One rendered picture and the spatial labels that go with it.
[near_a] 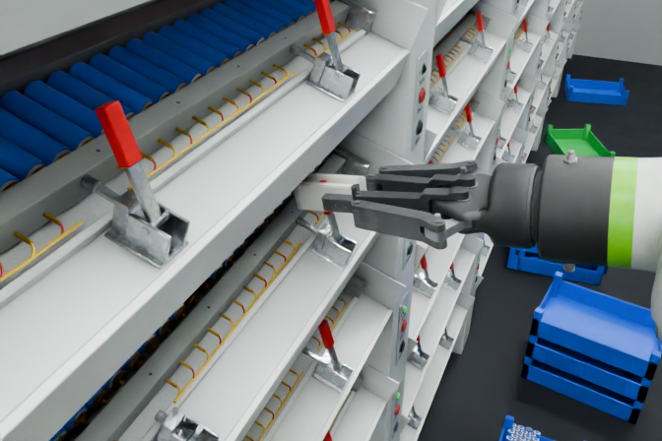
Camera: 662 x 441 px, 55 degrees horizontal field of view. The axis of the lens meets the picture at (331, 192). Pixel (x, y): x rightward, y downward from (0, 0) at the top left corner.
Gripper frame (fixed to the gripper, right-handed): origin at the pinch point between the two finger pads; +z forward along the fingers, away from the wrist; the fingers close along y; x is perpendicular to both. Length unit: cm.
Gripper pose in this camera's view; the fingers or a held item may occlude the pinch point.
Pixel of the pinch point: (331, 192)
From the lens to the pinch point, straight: 64.3
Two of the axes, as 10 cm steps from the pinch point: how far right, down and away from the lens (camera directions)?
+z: -9.0, -0.6, 4.4
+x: -1.6, -8.8, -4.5
